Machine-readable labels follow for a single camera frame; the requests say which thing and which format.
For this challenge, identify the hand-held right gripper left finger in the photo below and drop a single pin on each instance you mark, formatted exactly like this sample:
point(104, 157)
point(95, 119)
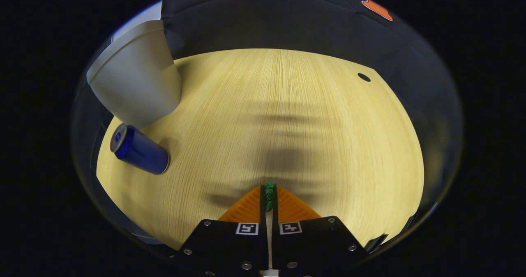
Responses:
point(263, 244)

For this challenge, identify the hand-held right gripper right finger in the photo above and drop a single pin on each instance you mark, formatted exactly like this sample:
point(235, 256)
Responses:
point(275, 244)

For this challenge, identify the green paper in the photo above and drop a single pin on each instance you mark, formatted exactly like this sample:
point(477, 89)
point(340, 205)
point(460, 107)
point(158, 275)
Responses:
point(269, 195)

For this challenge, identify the white desktop garbage bin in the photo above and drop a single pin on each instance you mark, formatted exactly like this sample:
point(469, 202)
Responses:
point(135, 84)

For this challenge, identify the wooden desktop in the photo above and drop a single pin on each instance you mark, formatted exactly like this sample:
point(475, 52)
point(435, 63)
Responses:
point(287, 104)

